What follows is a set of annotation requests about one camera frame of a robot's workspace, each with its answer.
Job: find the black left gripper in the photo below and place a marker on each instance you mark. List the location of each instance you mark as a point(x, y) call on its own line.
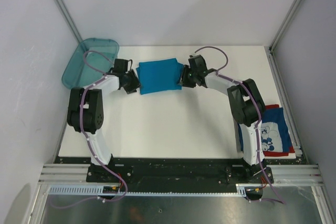
point(136, 83)

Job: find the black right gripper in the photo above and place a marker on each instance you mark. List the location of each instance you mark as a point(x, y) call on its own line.
point(184, 81)

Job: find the bright blue t-shirt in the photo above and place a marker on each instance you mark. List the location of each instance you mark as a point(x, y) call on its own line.
point(160, 75)

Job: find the navy printed t-shirt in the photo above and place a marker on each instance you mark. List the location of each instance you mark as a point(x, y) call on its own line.
point(273, 132)

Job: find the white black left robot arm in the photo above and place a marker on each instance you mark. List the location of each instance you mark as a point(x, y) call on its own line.
point(86, 111)

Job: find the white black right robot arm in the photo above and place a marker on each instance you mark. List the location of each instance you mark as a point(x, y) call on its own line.
point(246, 103)

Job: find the teal translucent plastic bin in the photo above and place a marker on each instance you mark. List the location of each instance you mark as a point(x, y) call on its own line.
point(92, 58)

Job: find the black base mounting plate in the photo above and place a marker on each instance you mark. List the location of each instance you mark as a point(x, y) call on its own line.
point(137, 170)

